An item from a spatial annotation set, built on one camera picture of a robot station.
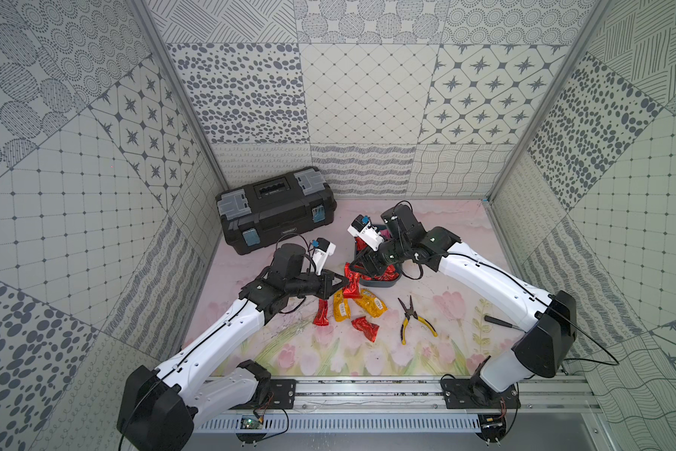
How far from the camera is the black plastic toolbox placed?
0.94 m

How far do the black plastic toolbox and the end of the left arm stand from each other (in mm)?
343

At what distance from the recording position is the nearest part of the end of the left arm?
0.60 m
